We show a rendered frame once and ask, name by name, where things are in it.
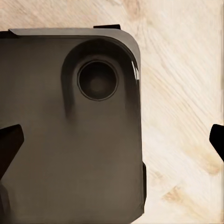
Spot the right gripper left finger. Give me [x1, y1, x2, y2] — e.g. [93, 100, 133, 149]
[0, 124, 24, 180]

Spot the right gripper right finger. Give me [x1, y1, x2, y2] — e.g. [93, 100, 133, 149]
[209, 124, 224, 161]

